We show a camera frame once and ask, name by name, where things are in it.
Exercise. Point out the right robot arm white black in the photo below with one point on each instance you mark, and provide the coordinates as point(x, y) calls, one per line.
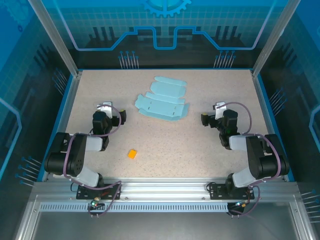
point(255, 155)

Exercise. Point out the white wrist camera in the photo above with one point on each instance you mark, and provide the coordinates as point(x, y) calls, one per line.
point(220, 110)
point(105, 108)

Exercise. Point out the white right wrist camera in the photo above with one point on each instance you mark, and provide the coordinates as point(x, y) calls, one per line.
point(220, 110)

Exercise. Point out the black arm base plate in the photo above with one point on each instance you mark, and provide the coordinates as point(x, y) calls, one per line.
point(215, 193)
point(82, 195)

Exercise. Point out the light blue paper box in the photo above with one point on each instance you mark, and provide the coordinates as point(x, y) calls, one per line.
point(162, 105)

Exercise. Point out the grey metal shelf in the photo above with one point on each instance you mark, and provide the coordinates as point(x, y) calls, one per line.
point(162, 225)

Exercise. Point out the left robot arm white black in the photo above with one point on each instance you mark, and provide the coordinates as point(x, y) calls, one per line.
point(77, 162)

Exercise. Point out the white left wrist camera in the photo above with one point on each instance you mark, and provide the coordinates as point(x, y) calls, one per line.
point(105, 108)

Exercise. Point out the aluminium mounting rail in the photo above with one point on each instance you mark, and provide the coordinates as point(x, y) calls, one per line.
point(162, 187)

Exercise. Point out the small orange block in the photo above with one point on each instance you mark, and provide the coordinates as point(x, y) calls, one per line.
point(132, 154)

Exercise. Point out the aluminium frame post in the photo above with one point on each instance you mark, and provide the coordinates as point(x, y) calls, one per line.
point(275, 37)
point(55, 37)

